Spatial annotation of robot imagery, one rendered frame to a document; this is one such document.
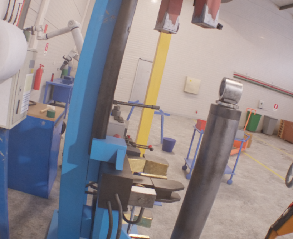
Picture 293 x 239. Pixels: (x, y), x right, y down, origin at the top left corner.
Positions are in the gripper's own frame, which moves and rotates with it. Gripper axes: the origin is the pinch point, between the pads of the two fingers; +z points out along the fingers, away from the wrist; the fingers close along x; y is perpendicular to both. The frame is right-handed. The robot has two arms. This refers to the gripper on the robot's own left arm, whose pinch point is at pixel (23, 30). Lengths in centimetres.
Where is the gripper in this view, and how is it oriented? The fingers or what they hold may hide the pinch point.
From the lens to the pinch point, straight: 395.3
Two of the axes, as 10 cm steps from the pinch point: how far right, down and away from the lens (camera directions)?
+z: -10.0, 0.0, -0.7
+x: 0.7, 2.4, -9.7
